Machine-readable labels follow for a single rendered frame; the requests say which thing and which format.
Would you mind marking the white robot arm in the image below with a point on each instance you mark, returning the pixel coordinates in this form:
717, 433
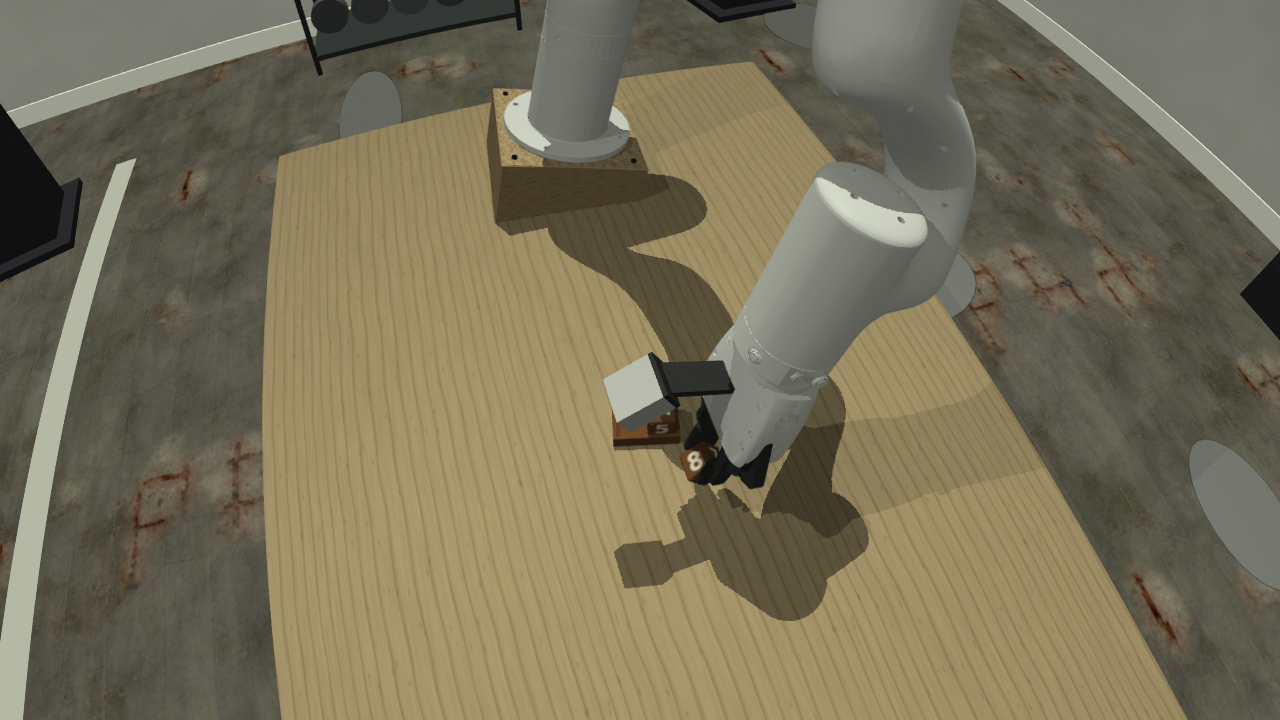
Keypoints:
848, 256

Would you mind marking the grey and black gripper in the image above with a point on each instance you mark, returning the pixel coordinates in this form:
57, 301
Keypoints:
756, 406

